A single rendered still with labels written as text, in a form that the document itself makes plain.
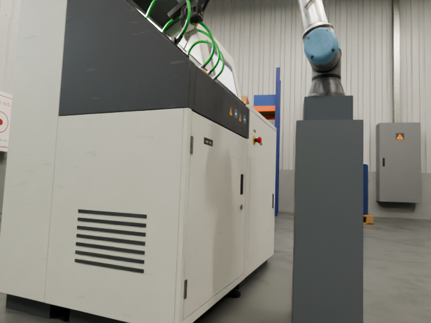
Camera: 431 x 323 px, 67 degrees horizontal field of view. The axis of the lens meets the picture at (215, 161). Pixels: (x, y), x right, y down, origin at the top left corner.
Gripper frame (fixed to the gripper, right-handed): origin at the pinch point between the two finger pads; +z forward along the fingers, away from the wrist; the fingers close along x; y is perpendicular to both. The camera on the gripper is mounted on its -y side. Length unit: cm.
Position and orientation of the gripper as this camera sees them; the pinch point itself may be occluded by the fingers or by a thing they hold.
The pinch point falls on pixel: (185, 38)
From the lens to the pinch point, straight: 160.8
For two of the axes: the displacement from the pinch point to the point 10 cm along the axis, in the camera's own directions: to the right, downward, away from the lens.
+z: -0.4, 10.0, -0.8
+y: 9.3, 0.0, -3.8
